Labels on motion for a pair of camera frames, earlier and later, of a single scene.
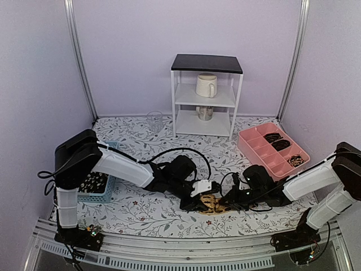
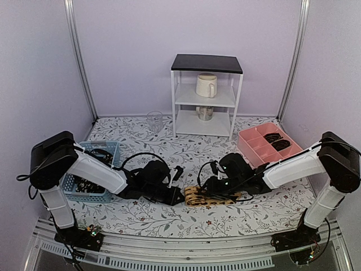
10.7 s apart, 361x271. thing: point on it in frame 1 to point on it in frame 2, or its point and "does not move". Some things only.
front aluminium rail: x=243 y=252 does not move
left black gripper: x=193 y=205 to x=171 y=201
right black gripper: x=233 y=197 to x=213 y=190
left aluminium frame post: x=71 y=25 does not move
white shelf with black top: x=206 y=90 does not move
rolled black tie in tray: x=281 y=144 does not move
